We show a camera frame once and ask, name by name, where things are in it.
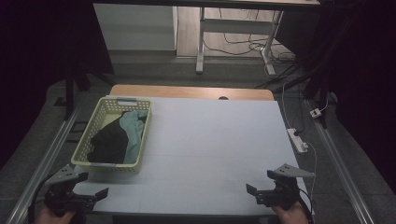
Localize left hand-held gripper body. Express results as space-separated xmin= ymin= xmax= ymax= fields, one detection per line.
xmin=44 ymin=164 xmax=96 ymax=217

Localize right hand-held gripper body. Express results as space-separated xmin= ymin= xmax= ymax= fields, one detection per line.
xmin=255 ymin=162 xmax=317 ymax=212

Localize person's right hand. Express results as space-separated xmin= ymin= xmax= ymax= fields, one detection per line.
xmin=270 ymin=202 xmax=310 ymax=224

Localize person's left hand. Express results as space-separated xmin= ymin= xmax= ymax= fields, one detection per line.
xmin=35 ymin=206 xmax=77 ymax=224

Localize white power strip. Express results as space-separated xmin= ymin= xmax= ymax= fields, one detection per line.
xmin=286 ymin=127 xmax=309 ymax=155

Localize black garment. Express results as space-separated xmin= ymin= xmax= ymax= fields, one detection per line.
xmin=86 ymin=117 xmax=130 ymax=165

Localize pale yellow plastic basket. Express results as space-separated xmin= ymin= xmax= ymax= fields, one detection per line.
xmin=70 ymin=96 xmax=154 ymax=175

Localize white table cover sheet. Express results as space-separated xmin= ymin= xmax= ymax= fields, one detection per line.
xmin=73 ymin=95 xmax=314 ymax=217

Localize teal garment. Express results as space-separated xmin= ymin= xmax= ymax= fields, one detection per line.
xmin=119 ymin=110 xmax=149 ymax=165

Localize black metal stand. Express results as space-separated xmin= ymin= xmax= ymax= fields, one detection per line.
xmin=63 ymin=61 xmax=117 ymax=121

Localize white-legged desk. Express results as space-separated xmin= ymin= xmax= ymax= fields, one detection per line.
xmin=92 ymin=0 xmax=322 ymax=77

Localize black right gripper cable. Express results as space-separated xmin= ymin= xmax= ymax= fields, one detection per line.
xmin=293 ymin=186 xmax=315 ymax=224

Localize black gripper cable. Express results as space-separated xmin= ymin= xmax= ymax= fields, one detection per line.
xmin=293 ymin=186 xmax=315 ymax=224
xmin=27 ymin=173 xmax=59 ymax=224

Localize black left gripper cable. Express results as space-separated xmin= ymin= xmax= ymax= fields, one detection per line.
xmin=27 ymin=173 xmax=59 ymax=224

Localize aluminium floor rail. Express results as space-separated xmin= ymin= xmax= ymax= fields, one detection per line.
xmin=310 ymin=117 xmax=375 ymax=224
xmin=5 ymin=105 xmax=82 ymax=224

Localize white power strip cable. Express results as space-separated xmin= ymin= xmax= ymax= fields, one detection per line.
xmin=305 ymin=142 xmax=318 ymax=202

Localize thin white cable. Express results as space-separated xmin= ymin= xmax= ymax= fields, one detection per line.
xmin=280 ymin=81 xmax=294 ymax=131

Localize black floor cables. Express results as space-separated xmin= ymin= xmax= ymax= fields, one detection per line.
xmin=203 ymin=8 xmax=297 ymax=64

